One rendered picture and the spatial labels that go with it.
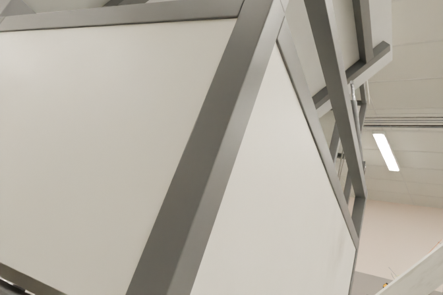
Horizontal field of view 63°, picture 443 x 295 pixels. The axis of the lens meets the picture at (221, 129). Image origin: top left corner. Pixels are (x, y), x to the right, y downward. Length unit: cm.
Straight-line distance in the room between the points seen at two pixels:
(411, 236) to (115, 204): 804
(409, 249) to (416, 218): 64
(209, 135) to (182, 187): 6
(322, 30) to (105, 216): 52
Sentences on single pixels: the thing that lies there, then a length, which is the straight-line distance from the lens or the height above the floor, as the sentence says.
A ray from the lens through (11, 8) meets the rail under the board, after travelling 89.
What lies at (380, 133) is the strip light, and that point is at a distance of 578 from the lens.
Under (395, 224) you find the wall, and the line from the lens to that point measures 841.
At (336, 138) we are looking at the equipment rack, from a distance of 173.
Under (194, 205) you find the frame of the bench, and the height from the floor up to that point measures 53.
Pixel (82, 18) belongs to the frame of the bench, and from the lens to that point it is 65.
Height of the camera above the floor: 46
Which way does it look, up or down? 23 degrees up
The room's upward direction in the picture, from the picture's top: 20 degrees clockwise
